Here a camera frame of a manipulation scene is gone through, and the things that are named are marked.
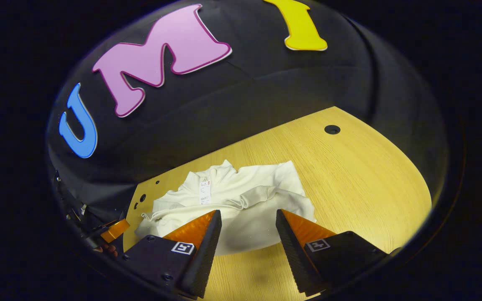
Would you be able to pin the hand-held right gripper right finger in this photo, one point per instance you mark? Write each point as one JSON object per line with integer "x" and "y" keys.
{"x": 293, "y": 251}

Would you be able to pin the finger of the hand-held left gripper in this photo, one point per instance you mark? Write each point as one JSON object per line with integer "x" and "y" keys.
{"x": 115, "y": 230}

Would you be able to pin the black backdrop cloth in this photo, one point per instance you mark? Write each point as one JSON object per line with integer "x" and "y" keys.
{"x": 266, "y": 75}

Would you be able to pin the white long-sleeved garment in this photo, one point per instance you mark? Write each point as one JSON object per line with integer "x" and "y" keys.
{"x": 249, "y": 225}

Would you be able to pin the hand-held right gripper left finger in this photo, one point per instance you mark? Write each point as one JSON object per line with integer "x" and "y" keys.
{"x": 207, "y": 251}

